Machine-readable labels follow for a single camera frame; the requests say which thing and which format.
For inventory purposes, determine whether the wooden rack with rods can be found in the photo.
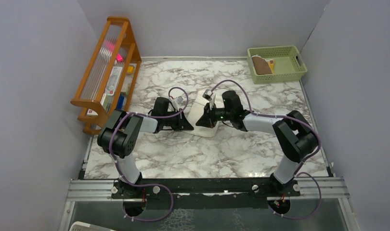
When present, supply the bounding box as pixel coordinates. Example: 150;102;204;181
70;16;142;135

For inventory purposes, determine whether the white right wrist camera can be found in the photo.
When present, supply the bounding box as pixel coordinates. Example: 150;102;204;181
202;90;216;109

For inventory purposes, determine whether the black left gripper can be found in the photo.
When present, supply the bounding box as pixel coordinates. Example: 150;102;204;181
162;108;193;131

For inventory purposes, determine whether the green perforated plastic basket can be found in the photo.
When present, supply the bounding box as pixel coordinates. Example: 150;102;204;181
247;46;307;84

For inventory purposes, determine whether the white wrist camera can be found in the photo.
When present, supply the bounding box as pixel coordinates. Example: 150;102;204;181
171;96;183;111
202;90;216;109

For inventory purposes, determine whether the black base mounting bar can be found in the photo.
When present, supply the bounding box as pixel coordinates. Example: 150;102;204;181
110;177;300;210

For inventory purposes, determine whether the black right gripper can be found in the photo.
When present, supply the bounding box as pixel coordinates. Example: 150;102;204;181
195;102;233;129

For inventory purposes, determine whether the yellow brown bear towel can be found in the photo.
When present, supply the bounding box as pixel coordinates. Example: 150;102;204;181
251;55;275;75

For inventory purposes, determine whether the white tray corner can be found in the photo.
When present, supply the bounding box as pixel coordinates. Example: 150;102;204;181
69;221;114;231

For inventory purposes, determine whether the cream white towel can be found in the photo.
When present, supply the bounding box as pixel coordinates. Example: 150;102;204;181
184;90;221;138

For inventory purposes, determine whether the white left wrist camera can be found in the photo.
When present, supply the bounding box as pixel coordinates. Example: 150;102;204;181
171;96;183;111

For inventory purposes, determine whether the blue item in rack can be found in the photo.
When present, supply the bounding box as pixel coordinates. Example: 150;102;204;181
116;94;125;110

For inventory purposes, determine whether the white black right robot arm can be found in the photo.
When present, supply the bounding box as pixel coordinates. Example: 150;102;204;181
196;90;319;196

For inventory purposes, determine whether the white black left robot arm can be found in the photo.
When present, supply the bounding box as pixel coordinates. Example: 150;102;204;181
97;97;194;198

